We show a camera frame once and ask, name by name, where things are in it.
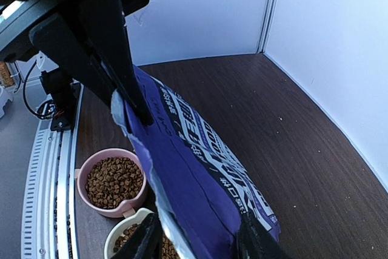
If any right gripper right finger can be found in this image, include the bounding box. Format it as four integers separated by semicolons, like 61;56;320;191
236;212;290;258

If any front aluminium rail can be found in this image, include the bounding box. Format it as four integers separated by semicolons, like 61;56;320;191
19;82;84;259

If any brown kibble in cream bowl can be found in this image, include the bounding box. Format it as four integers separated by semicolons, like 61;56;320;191
108;224;179;258

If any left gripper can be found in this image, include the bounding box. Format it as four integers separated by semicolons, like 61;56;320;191
1;0;153;126

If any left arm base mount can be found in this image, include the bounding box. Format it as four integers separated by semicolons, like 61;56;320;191
40;68;81;131

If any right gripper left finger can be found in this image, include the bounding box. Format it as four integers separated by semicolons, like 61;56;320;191
112;213;163;259

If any brown kibble in pink bowl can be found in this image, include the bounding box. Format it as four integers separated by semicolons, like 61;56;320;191
85;157;144;209

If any cream cat-shaped bowl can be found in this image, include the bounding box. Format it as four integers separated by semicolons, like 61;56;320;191
104;207;153;259

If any purple pet food bag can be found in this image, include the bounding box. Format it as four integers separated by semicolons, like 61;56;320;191
111;68;280;258

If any pink cat-shaped bowl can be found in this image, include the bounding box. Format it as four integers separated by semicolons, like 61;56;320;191
76;148;148;218

